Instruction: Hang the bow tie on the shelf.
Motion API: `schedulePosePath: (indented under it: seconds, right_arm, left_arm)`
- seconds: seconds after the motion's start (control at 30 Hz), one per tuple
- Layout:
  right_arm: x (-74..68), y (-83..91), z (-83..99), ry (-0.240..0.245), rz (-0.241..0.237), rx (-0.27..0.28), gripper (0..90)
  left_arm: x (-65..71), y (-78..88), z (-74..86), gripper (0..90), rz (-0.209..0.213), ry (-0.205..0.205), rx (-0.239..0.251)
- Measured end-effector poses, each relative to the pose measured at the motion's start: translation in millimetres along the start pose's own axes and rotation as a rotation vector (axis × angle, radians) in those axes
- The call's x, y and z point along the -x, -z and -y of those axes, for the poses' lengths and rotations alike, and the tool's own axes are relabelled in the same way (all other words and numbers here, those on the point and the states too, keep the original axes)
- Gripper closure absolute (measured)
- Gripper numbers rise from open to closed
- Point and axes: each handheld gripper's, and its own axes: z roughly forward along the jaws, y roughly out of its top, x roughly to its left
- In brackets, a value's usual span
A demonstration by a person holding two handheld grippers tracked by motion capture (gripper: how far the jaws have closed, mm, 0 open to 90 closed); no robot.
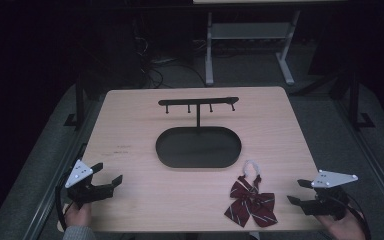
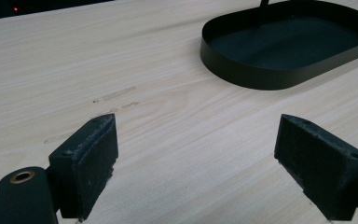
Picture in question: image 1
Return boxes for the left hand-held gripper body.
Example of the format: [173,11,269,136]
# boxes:
[64,159,115,210]

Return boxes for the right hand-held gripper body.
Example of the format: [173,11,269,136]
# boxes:
[301,169,359,222]

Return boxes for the dark red striped bow tie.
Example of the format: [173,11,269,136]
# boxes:
[224,159,279,229]

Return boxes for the black hook rack with tray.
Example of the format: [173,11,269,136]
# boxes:
[155,96,243,170]

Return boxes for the person's left hand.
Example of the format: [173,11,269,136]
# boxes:
[63,201,93,230]

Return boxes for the person's right hand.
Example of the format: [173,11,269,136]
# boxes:
[314,213,367,240]

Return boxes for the person's grey left sleeve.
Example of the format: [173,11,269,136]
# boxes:
[62,225,96,240]

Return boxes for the black metal stand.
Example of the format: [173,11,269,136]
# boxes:
[63,70,88,128]
[347,69,376,130]

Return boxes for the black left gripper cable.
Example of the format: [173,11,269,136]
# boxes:
[54,143,88,231]

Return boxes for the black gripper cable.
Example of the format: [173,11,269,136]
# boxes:
[345,194,372,240]
[54,143,88,231]

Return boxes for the grey metal frame rail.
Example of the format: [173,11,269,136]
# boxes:
[333,99,384,222]
[21,99,105,240]

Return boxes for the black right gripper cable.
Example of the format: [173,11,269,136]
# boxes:
[345,194,372,240]

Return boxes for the black floor cables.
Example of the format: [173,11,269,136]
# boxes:
[132,33,208,90]

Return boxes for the white metal desk frame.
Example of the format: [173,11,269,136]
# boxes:
[192,0,348,86]

